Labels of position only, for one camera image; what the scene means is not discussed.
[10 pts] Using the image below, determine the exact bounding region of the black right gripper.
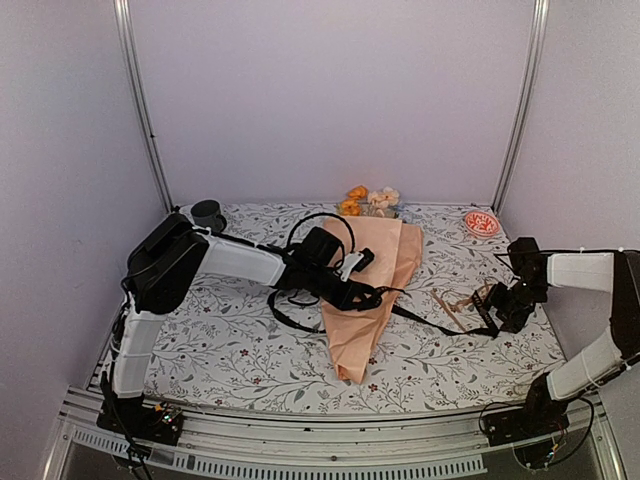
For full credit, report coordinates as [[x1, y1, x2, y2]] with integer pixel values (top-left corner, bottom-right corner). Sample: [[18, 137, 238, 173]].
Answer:
[[481, 280, 548, 334]]

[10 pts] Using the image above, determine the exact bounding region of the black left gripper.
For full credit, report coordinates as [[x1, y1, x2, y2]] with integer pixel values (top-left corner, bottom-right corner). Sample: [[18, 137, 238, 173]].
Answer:
[[306, 265, 370, 312]]

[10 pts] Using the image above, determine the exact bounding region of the black printed ribbon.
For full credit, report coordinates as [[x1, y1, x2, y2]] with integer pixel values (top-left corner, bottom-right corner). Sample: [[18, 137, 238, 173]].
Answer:
[[266, 284, 501, 340]]

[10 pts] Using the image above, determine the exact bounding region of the peach wrapping paper sheet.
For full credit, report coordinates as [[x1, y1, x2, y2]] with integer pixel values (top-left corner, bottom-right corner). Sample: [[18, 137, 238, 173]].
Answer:
[[322, 216, 424, 384]]

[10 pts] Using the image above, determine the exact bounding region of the orange fake flower stem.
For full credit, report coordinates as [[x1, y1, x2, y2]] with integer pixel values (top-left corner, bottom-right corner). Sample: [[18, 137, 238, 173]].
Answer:
[[336, 185, 400, 218]]

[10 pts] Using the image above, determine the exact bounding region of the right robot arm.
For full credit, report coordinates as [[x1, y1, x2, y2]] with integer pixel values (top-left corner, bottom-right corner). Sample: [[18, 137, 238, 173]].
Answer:
[[478, 237, 639, 436]]

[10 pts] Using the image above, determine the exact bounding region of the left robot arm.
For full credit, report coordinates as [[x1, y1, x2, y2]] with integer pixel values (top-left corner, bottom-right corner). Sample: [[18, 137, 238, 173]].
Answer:
[[100, 213, 390, 434]]

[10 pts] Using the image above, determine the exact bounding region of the tan ribbon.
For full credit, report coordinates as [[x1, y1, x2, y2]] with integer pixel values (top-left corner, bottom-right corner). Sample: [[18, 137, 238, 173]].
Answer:
[[430, 288, 476, 332]]

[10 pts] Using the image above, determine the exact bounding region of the red patterned small dish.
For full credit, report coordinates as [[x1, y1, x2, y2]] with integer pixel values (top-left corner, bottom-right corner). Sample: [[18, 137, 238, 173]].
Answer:
[[464, 210, 501, 238]]

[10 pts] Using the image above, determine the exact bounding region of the dark grey mug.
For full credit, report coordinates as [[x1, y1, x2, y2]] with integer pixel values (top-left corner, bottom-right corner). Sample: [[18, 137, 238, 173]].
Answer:
[[190, 199, 227, 233]]

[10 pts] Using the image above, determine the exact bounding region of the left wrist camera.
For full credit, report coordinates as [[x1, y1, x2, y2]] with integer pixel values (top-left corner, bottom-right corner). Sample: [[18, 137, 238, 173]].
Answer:
[[337, 248, 375, 282]]

